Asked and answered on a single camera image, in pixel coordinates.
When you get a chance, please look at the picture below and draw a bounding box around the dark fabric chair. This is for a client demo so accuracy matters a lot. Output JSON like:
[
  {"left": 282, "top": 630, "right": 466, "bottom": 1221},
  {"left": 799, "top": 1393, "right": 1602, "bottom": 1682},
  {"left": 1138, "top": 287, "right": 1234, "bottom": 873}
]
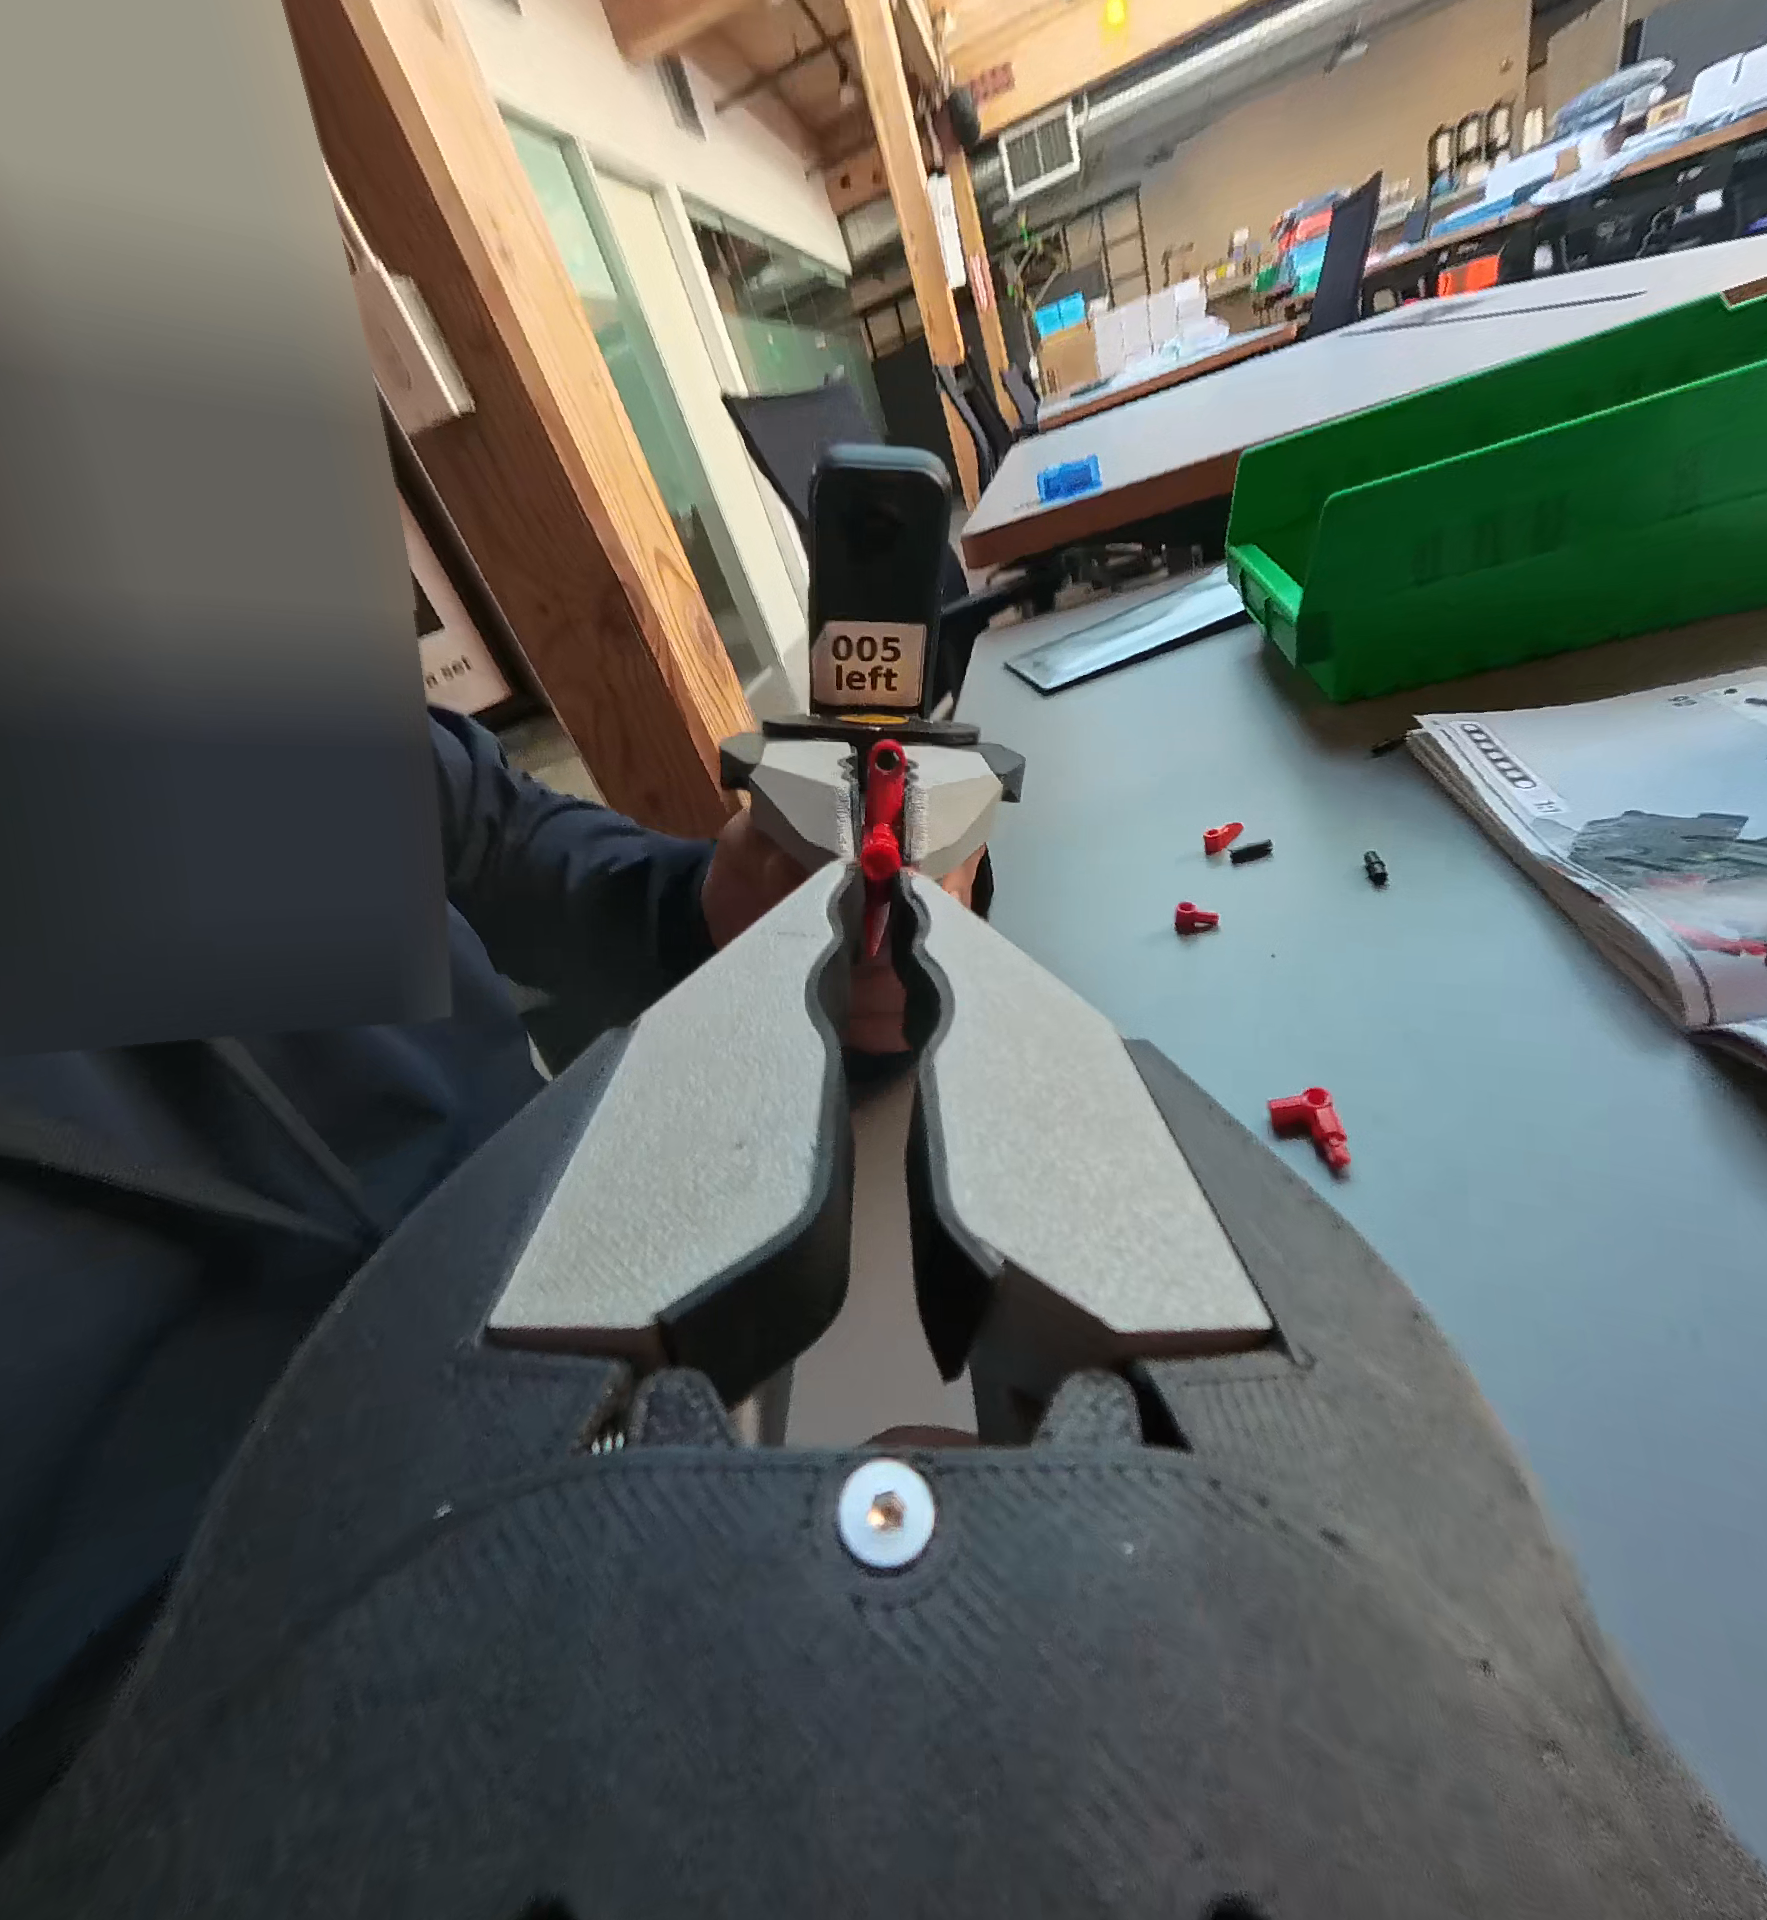
[{"left": 722, "top": 383, "right": 887, "bottom": 578}]

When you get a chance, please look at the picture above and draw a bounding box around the white sign board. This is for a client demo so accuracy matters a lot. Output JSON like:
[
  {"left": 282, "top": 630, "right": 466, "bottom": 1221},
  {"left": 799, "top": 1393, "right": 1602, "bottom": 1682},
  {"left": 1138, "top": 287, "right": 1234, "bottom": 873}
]
[{"left": 400, "top": 503, "right": 519, "bottom": 726}]

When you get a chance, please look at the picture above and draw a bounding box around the wooden beam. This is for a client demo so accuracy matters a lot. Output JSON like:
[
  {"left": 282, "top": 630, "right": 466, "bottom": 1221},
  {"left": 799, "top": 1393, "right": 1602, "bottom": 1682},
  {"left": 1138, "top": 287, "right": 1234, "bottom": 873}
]
[{"left": 842, "top": 0, "right": 969, "bottom": 374}]

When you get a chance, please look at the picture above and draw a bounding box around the lego instruction booklet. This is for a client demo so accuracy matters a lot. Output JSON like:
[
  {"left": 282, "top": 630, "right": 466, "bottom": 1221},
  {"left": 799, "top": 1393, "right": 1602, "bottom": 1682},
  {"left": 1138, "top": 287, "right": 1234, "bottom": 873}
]
[{"left": 1406, "top": 665, "right": 1767, "bottom": 1155}]

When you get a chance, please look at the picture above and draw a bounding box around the shelf of colourful goods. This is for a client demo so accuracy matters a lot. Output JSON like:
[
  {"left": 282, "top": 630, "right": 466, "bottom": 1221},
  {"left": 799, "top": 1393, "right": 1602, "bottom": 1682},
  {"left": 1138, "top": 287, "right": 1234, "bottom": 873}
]
[{"left": 1245, "top": 0, "right": 1767, "bottom": 301}]

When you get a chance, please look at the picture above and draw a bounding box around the person's left forearm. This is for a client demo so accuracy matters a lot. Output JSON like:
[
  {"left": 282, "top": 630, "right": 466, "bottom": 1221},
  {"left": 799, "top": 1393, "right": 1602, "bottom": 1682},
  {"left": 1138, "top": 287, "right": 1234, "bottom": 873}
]
[{"left": 426, "top": 705, "right": 722, "bottom": 1000}]

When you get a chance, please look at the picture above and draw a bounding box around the red lego claw assembly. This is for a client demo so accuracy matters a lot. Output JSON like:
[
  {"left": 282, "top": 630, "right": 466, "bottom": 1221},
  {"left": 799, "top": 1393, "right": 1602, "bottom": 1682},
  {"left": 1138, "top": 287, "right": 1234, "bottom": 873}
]
[{"left": 851, "top": 837, "right": 905, "bottom": 965}]

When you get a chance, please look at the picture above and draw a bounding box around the person's dark navy clothing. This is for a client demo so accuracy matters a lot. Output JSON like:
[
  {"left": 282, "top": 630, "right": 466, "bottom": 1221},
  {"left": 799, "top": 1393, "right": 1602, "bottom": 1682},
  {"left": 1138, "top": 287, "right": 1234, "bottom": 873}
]
[{"left": 0, "top": 901, "right": 556, "bottom": 1816}]

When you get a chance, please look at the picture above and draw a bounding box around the white air vent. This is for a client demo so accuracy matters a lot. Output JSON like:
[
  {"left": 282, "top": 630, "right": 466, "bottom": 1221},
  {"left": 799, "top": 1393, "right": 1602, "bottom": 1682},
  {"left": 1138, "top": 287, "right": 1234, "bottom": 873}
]
[{"left": 997, "top": 100, "right": 1085, "bottom": 204}]

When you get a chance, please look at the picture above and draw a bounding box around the green plastic bin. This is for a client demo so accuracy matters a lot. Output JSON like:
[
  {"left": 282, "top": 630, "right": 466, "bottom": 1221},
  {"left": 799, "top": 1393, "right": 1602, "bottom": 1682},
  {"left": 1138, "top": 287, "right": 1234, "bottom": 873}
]
[{"left": 1221, "top": 255, "right": 1767, "bottom": 706}]

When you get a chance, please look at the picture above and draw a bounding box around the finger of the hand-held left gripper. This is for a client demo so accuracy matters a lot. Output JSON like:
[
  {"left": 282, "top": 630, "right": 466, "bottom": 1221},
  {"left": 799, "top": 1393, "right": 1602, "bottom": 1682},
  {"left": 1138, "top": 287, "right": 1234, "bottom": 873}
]
[
  {"left": 743, "top": 747, "right": 869, "bottom": 872},
  {"left": 903, "top": 745, "right": 1008, "bottom": 883}
]

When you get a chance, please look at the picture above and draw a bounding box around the wooden post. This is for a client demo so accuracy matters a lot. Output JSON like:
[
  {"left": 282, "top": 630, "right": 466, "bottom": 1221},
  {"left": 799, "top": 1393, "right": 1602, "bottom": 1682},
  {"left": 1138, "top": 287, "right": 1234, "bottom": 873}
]
[{"left": 282, "top": 0, "right": 760, "bottom": 843}]

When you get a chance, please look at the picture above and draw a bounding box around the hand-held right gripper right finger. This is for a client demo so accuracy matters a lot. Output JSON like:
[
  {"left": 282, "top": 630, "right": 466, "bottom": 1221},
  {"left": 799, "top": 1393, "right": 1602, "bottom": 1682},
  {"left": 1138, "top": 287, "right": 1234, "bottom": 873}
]
[{"left": 890, "top": 873, "right": 1279, "bottom": 1434}]

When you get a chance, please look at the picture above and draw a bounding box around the person's left hand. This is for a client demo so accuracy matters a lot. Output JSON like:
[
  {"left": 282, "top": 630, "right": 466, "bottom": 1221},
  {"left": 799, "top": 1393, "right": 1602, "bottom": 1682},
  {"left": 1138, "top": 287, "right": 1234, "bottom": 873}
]
[{"left": 698, "top": 806, "right": 997, "bottom": 1055}]

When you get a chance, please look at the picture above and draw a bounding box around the grey electrical box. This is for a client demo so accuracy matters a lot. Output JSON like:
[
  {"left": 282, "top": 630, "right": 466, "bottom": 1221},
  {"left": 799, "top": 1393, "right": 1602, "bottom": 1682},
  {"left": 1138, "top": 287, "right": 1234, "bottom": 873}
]
[{"left": 333, "top": 188, "right": 480, "bottom": 440}]

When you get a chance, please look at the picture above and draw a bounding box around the flat dark panel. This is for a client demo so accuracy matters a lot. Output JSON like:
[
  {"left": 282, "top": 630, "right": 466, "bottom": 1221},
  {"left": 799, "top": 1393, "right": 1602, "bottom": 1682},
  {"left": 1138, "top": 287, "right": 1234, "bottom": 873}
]
[{"left": 1005, "top": 567, "right": 1255, "bottom": 699}]

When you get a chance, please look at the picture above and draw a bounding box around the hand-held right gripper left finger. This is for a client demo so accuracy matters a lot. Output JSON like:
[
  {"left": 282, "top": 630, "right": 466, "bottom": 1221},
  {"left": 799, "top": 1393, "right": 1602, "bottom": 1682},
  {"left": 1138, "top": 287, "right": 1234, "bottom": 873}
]
[{"left": 485, "top": 868, "right": 862, "bottom": 1409}]

